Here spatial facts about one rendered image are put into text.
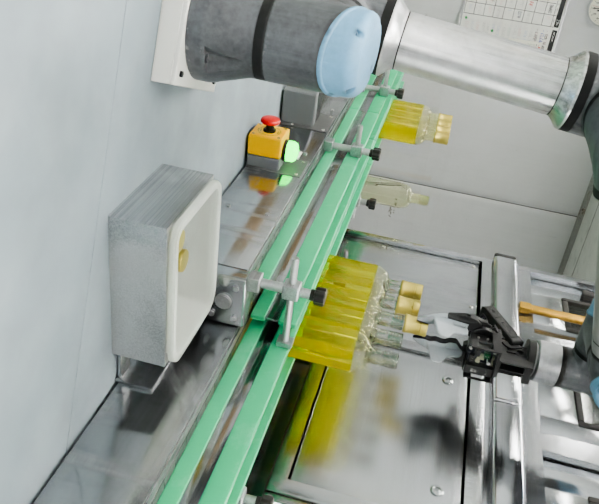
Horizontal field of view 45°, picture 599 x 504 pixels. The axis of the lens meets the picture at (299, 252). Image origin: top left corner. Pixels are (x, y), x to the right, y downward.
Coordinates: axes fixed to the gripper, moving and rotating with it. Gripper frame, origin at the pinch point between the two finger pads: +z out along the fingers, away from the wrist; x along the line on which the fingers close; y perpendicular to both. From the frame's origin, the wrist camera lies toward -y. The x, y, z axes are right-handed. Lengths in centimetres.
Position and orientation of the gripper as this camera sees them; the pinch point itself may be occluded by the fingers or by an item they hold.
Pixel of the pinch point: (422, 327)
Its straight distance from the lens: 135.4
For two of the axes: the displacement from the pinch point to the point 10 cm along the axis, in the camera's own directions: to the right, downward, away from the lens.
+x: -1.1, 8.5, 5.2
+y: -2.4, 4.8, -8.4
